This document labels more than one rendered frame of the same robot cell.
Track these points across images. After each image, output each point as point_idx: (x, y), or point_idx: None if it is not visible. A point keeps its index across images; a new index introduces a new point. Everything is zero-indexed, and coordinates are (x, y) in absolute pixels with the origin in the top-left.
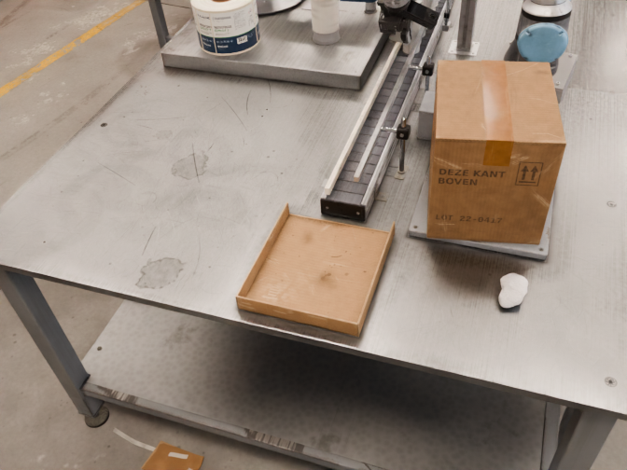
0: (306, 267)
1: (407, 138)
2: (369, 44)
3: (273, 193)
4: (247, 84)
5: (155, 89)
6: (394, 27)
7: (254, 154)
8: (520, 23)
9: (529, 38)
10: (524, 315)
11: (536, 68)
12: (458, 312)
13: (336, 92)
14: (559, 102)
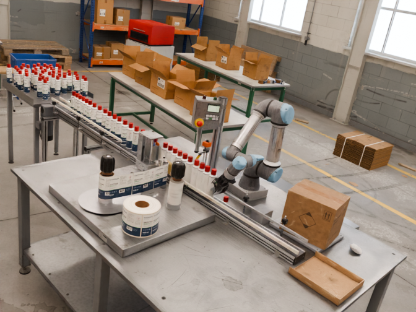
0: (323, 281)
1: (287, 222)
2: (191, 201)
3: (271, 270)
4: (175, 242)
5: (144, 268)
6: (222, 188)
7: (238, 264)
8: (266, 171)
9: (276, 174)
10: (364, 253)
11: (307, 181)
12: (358, 262)
13: (210, 226)
14: (267, 194)
